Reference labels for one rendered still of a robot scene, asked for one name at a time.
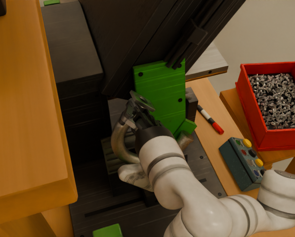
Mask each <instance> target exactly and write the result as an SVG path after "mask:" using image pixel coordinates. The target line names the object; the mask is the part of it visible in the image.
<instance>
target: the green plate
mask: <svg viewBox="0 0 295 237"><path fill-rule="evenodd" d="M178 58H179V57H178ZM178 58H177V60H178ZM170 59H171V58H170ZM170 59H169V60H170ZM169 60H168V61H169ZM177 60H175V61H174V63H175V62H176V61H177ZM168 61H167V62H164V61H163V60H161V61H157V62H152V63H147V64H142V65H137V66H133V67H132V71H133V79H134V87H135V92H136V93H138V94H140V95H141V96H143V97H145V98H147V99H148V100H150V101H151V103H152V105H153V107H154V109H155V111H154V112H151V111H150V110H149V112H150V114H151V115H153V116H154V118H155V120H159V121H161V123H162V124H163V125H164V126H165V127H166V128H167V129H169V130H170V131H171V133H172V134H174V133H175V131H176V130H177V129H178V127H179V126H180V125H181V123H182V122H183V121H184V120H186V80H185V58H184V59H183V61H182V62H181V63H180V65H179V66H178V67H177V68H176V70H174V69H172V66H173V65H174V63H173V64H172V65H171V67H170V68H168V67H166V64H167V63H168Z"/></svg>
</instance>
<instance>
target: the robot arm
mask: <svg viewBox="0 0 295 237"><path fill-rule="evenodd" d="M125 105H126V109H125V110H124V111H123V112H122V114H121V116H120V119H119V124H121V125H122V126H123V125H124V124H125V125H126V124H127V125H129V126H130V127H131V131H132V132H133V134H134V135H135V136H136V138H135V150H136V153H137V155H138V158H139V160H140V163H138V164H130V165H123V166H121V167H120V168H119V169H118V171H117V172H118V176H119V179H120V180H122V181H124V182H127V183H129V184H132V185H135V186H137V187H140V188H142V189H145V190H148V191H151V192H154V194H155V196H156V198H157V200H158V202H159V203H160V204H161V206H163V207H164V208H166V209H170V210H176V209H180V208H182V209H181V210H180V211H179V213H178V214H177V215H176V217H175V218H174V219H173V220H172V222H171V223H170V224H169V226H168V227H167V229H166V231H165V233H164V236H163V237H249V236H251V235H253V234H256V233H260V232H270V231H278V230H285V229H290V228H293V227H295V174H291V173H288V172H285V171H280V170H274V169H272V170H267V171H265V172H264V174H263V177H262V181H261V185H260V188H259V192H258V195H257V199H256V200H255V199H254V198H252V197H250V196H247V195H242V194H238V195H232V196H228V197H224V198H220V199H217V198H216V197H215V196H214V195H213V194H211V193H210V192H209V191H208V190H207V189H206V188H205V187H204V186H203V185H202V184H201V183H200V182H199V181H198V180H197V179H196V178H195V176H194V174H193V173H192V171H191V169H190V167H189V166H188V164H187V162H186V160H185V157H184V154H183V152H182V150H181V148H180V147H179V145H178V143H177V142H176V140H175V138H174V136H173V135H172V133H171V131H170V130H169V129H167V128H166V127H165V126H164V125H163V124H162V123H161V121H159V120H155V118H154V116H153V115H151V114H150V112H149V110H148V109H145V110H144V111H143V112H141V111H140V110H139V108H138V106H137V104H136V103H135V102H134V100H133V99H132V98H130V99H129V100H128V101H127V103H126V104H125ZM135 115H136V116H135ZM134 116H135V117H134Z"/></svg>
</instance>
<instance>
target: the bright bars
mask: <svg viewBox="0 0 295 237"><path fill-rule="evenodd" d="M197 106H198V99H197V97H196V95H195V94H194V92H193V90H192V88H191V87H188V88H186V119H188V120H190V121H192V122H194V121H195V116H196V111H197Z"/></svg>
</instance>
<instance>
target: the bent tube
mask: <svg viewBox="0 0 295 237"><path fill-rule="evenodd" d="M130 94H131V96H132V98H133V100H134V102H135V103H136V104H137V106H138V108H139V110H140V111H141V112H143V111H144V110H145V109H148V110H150V111H151V112H154V111H155V109H154V107H153V105H152V103H151V101H150V100H148V99H147V98H145V97H143V96H141V95H140V94H138V93H136V92H134V91H133V90H131V91H130ZM129 128H130V126H129V125H127V124H126V125H125V124H124V125H123V126H122V125H121V124H119V120H118V121H117V122H116V124H115V126H114V128H113V130H112V134H111V147H112V150H113V152H114V154H115V155H116V156H117V157H118V158H119V159H120V160H121V161H122V162H124V163H126V164H128V165H130V164H138V163H140V160H139V158H138V155H137V154H135V153H132V152H130V151H129V150H127V148H126V147H125V144H124V137H125V134H126V132H127V130H128V129H129Z"/></svg>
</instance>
